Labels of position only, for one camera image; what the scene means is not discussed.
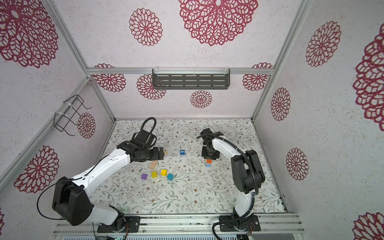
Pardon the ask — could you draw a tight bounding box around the teal wood cube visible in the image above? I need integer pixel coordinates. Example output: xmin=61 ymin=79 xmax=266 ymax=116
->
xmin=167 ymin=174 xmax=174 ymax=181

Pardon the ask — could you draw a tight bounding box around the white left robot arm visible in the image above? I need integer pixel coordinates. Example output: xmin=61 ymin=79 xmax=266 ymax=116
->
xmin=52 ymin=130 xmax=165 ymax=232

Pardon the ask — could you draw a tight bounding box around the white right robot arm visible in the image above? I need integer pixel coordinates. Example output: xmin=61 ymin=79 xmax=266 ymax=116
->
xmin=197 ymin=129 xmax=266 ymax=218

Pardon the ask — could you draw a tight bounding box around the natural wood rectangular block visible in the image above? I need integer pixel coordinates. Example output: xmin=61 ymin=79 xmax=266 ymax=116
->
xmin=149 ymin=161 xmax=158 ymax=170

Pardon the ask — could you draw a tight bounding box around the yellow-green wood cube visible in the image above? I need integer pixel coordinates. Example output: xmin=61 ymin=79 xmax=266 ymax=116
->
xmin=151 ymin=172 xmax=158 ymax=179

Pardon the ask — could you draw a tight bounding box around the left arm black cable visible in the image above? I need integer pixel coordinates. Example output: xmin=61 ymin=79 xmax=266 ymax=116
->
xmin=136 ymin=116 xmax=157 ymax=142

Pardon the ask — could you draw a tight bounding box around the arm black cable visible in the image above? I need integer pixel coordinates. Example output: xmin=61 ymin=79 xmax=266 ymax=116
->
xmin=136 ymin=116 xmax=157 ymax=142
xmin=196 ymin=133 xmax=260 ymax=240

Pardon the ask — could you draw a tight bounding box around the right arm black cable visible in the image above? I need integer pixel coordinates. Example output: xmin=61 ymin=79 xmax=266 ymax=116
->
xmin=196 ymin=133 xmax=260 ymax=240

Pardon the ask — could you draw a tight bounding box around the dark grey wall shelf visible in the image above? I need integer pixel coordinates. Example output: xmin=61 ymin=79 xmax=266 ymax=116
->
xmin=152 ymin=69 xmax=231 ymax=90

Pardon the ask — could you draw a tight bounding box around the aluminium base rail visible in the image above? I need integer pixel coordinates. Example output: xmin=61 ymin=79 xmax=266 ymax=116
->
xmin=52 ymin=213 xmax=305 ymax=238

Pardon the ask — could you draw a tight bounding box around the black wire wall basket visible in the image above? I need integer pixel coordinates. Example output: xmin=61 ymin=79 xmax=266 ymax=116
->
xmin=53 ymin=94 xmax=92 ymax=137

